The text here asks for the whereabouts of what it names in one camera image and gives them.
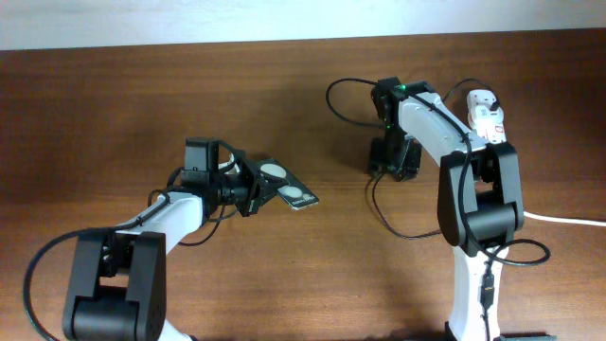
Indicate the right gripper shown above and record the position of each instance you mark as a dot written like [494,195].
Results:
[404,168]

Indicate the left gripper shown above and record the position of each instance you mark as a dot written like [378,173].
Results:
[258,188]

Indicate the black smartphone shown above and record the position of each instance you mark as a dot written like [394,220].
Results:
[293,192]

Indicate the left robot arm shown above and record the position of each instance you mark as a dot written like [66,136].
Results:
[118,284]

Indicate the white power strip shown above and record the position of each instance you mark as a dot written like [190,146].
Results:
[484,122]

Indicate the black usb plug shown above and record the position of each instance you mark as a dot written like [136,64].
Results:
[495,105]

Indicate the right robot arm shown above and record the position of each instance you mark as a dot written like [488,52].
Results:
[479,204]

